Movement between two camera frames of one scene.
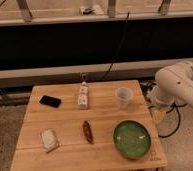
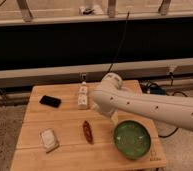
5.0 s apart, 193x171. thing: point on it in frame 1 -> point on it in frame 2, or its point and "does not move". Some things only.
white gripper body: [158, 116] -> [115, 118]
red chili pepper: [88, 131] does not move
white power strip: [83, 96] does not move
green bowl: [131, 139] does not move
